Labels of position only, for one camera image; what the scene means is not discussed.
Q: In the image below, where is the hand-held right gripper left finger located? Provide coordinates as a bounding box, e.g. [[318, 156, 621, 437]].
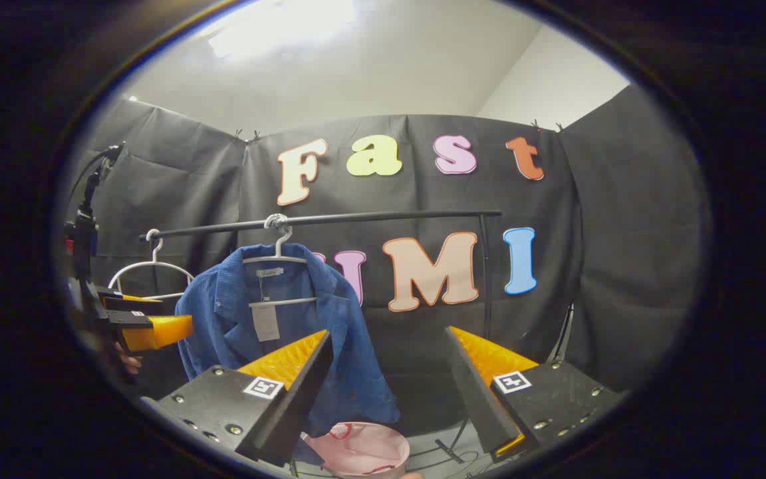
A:
[[140, 329, 334, 468]]

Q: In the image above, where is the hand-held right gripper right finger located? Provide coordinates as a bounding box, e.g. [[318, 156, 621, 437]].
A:
[[445, 325, 626, 464]]

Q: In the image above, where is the black clothes rack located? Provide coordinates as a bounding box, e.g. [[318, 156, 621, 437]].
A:
[[139, 210, 505, 466]]

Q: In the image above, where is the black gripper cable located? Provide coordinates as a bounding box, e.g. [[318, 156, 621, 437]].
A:
[[67, 142, 126, 200]]

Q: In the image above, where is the black tripod stand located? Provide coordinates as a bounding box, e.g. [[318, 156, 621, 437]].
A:
[[551, 303, 576, 365]]

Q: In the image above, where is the pink laundry hamper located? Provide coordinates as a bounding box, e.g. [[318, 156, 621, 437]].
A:
[[303, 421, 412, 478]]

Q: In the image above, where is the blue corduroy shirt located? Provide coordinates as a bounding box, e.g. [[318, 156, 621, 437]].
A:
[[175, 243, 402, 440]]

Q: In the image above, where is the white hanger with taped hook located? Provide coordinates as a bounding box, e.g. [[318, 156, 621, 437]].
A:
[[242, 214, 319, 308]]

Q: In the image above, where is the plain white hanger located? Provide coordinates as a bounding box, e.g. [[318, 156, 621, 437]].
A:
[[108, 229, 196, 301]]

